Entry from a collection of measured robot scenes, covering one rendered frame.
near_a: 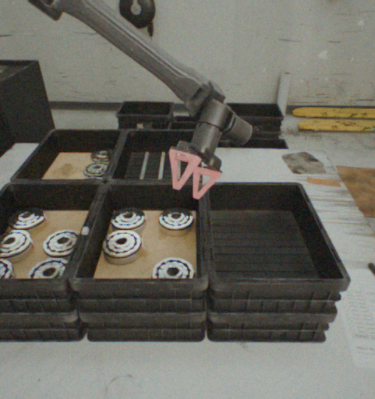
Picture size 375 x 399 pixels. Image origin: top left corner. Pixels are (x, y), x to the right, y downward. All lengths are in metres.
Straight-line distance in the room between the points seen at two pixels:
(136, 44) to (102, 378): 0.73
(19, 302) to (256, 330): 0.55
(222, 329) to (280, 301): 0.16
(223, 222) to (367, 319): 0.46
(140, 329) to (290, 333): 0.36
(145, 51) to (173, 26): 3.28
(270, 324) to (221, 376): 0.16
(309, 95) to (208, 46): 1.30
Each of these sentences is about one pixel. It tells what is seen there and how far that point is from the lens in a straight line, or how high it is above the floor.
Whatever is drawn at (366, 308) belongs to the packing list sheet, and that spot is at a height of 0.70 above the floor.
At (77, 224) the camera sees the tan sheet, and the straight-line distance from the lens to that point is 1.07.
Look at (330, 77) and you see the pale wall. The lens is 4.34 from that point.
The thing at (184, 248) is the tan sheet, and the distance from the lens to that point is 0.93.
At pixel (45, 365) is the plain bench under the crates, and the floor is 0.70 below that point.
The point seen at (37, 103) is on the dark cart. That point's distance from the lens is 2.77.
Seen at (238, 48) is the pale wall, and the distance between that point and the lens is 4.06.
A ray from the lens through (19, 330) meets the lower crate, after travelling 0.95.
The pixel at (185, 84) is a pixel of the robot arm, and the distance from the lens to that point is 0.77.
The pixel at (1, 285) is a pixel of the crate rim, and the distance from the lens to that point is 0.82.
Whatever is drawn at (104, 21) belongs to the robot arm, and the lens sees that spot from 0.74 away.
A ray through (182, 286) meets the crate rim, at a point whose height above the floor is 0.92.
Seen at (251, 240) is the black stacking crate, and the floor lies 0.83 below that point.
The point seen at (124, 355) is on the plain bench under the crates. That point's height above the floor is 0.70.
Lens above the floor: 1.47
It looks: 36 degrees down
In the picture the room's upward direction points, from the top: straight up
